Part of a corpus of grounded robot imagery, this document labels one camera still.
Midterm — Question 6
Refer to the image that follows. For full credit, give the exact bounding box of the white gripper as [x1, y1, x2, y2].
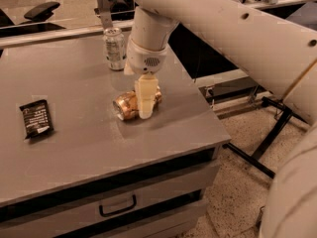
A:
[124, 38, 167, 119]

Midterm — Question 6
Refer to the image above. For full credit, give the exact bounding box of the crushed orange soda can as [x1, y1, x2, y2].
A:
[113, 87, 162, 121]

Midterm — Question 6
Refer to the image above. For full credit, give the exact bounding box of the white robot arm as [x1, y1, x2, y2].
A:
[134, 0, 317, 238]

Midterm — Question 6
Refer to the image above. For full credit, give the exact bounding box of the white green soda can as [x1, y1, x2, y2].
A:
[103, 27, 126, 71]

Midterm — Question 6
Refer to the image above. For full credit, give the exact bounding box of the black rxbar chocolate wrapper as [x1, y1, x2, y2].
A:
[20, 99, 53, 139]

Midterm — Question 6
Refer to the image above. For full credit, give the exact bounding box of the grey drawer cabinet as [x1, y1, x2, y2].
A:
[0, 37, 229, 238]

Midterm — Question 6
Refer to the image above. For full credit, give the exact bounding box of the black office chair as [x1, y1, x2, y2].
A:
[0, 0, 62, 38]

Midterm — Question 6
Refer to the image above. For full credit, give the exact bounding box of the black metal floor stand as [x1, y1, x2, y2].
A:
[223, 97, 305, 179]

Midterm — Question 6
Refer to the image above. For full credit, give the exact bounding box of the black drawer handle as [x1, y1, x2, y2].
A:
[98, 194, 137, 217]

